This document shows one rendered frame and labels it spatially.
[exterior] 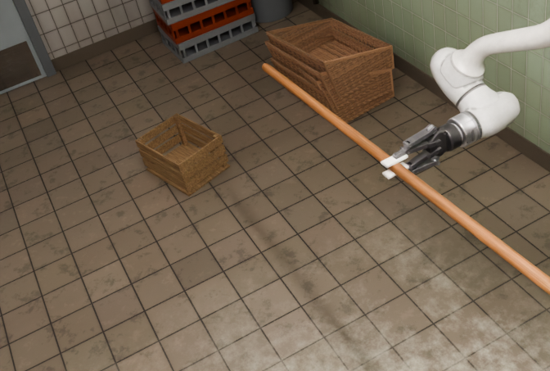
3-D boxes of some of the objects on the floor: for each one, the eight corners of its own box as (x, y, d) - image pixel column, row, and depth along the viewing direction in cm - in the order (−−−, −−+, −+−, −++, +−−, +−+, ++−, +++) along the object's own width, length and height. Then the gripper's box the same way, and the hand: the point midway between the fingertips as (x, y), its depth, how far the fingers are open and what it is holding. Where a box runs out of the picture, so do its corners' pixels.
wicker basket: (330, 133, 403) (323, 92, 386) (276, 96, 443) (268, 57, 426) (396, 97, 419) (392, 56, 402) (339, 63, 459) (333, 24, 442)
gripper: (462, 115, 192) (389, 152, 186) (465, 162, 201) (395, 200, 195) (444, 105, 198) (372, 140, 191) (448, 151, 207) (380, 187, 201)
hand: (394, 165), depth 194 cm, fingers closed on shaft, 3 cm apart
